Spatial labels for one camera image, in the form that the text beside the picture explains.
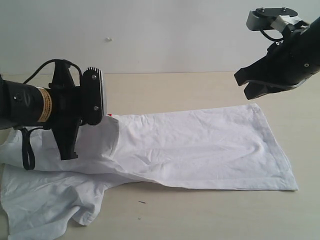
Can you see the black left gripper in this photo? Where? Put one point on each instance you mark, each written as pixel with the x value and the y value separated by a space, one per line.
pixel 66 113

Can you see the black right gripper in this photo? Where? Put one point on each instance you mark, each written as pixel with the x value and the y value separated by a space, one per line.
pixel 286 64

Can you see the white t-shirt red lettering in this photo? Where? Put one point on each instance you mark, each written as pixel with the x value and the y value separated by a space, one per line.
pixel 229 148

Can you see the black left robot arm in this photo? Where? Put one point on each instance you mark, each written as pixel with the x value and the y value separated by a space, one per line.
pixel 22 106

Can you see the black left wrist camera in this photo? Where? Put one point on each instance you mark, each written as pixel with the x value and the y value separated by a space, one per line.
pixel 93 96

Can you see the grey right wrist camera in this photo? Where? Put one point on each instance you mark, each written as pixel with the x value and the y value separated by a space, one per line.
pixel 274 19

